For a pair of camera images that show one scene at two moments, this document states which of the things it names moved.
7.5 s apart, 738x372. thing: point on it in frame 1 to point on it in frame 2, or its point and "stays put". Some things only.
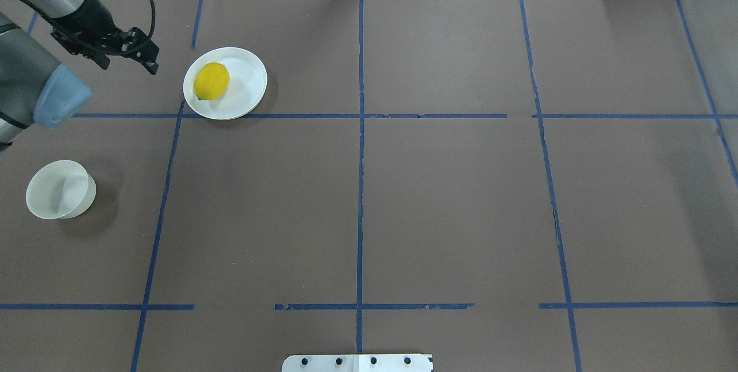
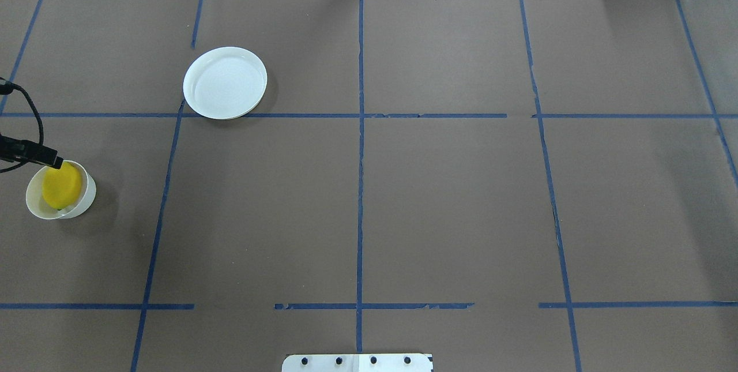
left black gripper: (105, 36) to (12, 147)
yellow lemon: (211, 81) to (61, 187)
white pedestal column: (357, 363) stays put
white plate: (247, 85) stays put
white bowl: (60, 189) stays put
